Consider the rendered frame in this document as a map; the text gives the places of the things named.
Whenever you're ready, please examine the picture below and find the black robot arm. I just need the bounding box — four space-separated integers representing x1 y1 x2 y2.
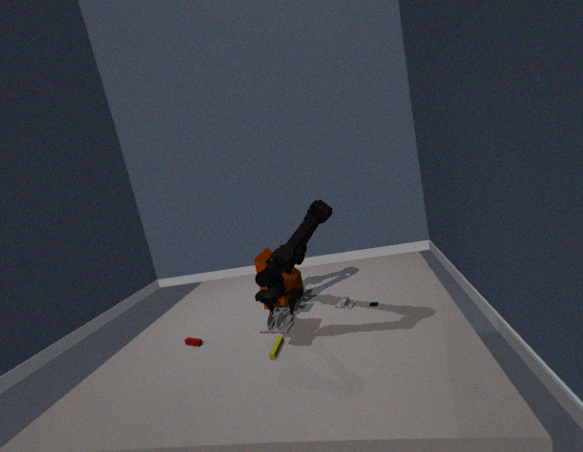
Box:
255 200 333 303

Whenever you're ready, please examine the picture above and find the yellow rectangular bar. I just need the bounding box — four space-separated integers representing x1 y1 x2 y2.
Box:
269 336 283 359

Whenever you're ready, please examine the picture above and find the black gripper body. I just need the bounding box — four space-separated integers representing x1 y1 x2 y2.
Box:
255 277 303 301

